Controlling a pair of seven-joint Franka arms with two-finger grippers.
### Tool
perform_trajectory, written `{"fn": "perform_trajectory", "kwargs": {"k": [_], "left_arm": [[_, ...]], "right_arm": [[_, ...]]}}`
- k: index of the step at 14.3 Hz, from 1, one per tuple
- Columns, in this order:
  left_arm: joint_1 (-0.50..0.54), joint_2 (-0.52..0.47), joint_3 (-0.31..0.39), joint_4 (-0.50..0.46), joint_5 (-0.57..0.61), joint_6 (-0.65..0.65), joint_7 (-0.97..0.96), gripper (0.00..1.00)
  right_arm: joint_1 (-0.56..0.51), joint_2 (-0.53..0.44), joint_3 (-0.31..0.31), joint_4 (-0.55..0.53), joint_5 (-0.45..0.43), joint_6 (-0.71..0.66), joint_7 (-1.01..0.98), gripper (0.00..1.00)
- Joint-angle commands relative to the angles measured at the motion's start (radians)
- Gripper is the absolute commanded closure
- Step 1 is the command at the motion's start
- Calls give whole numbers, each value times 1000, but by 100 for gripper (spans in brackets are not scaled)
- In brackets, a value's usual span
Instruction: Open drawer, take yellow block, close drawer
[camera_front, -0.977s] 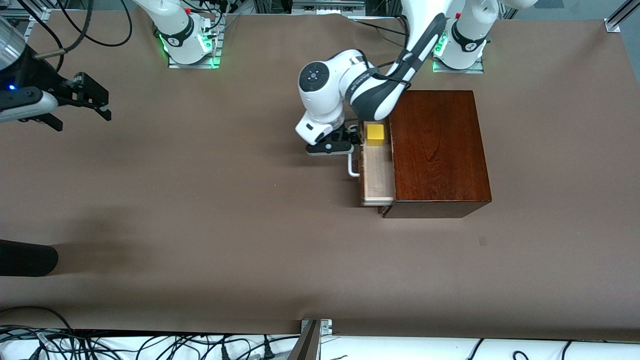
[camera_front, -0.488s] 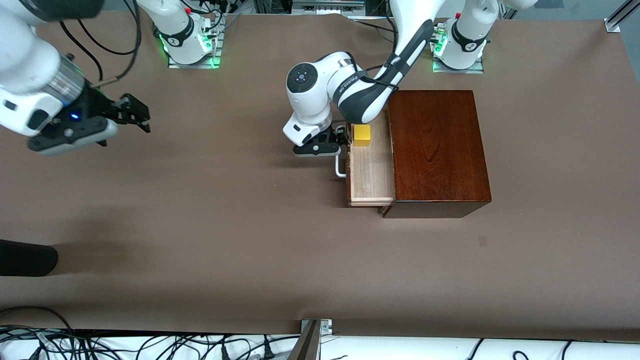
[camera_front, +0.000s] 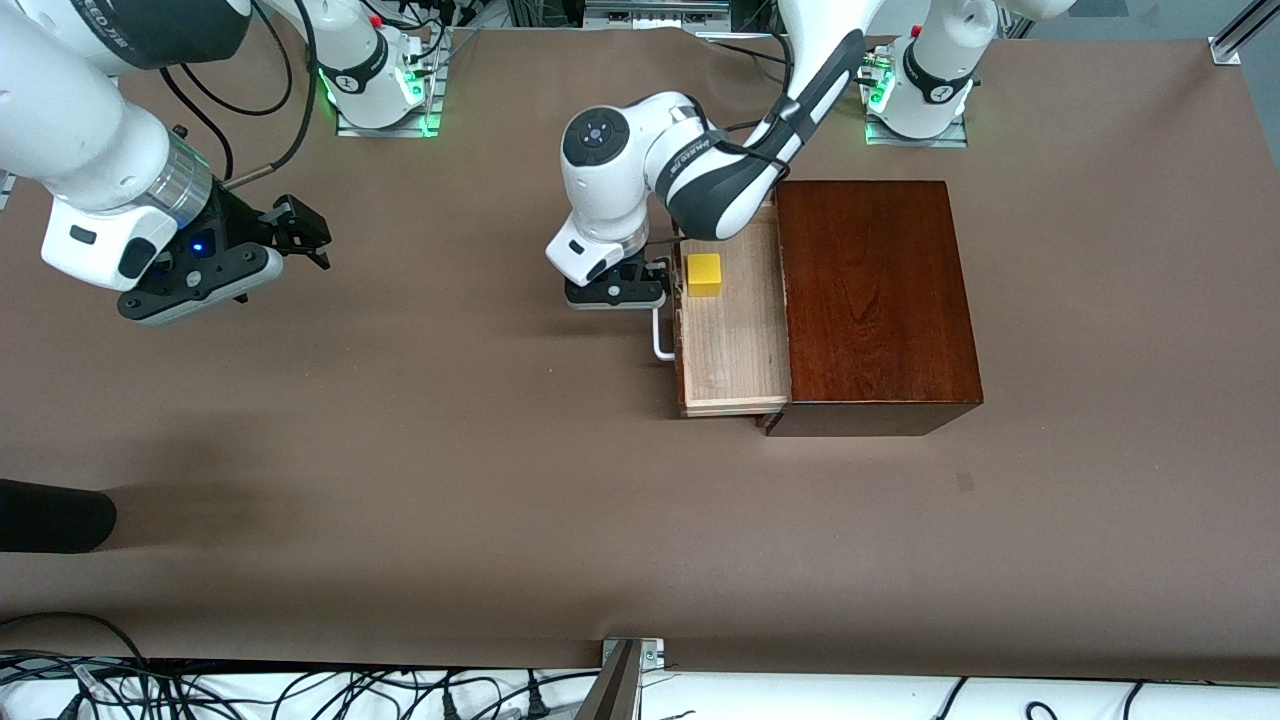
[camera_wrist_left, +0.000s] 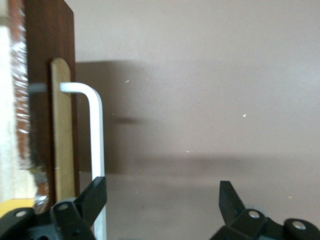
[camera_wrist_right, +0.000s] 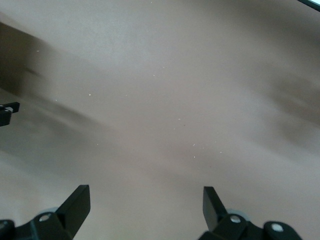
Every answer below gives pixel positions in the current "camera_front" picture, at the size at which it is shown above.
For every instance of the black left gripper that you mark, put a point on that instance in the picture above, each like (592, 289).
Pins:
(655, 271)

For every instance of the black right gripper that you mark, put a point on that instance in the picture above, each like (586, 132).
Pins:
(240, 221)

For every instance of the yellow block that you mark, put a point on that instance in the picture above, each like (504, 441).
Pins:
(704, 274)

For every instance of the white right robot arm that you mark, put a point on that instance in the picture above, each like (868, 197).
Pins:
(80, 130)

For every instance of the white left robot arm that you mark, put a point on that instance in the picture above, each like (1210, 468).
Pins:
(600, 190)

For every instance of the dark red-brown wooden cabinet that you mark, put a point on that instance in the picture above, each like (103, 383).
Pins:
(870, 290)

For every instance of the metal equipment rack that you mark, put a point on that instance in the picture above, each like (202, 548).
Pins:
(660, 12)

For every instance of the black rounded object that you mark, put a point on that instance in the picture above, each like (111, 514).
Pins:
(55, 515)

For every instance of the metal base plate, green light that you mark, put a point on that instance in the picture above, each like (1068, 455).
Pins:
(420, 118)
(915, 138)

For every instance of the aluminium post with bracket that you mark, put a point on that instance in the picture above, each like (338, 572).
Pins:
(620, 680)

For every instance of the aluminium frame profile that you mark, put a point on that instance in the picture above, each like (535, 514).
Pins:
(1240, 35)

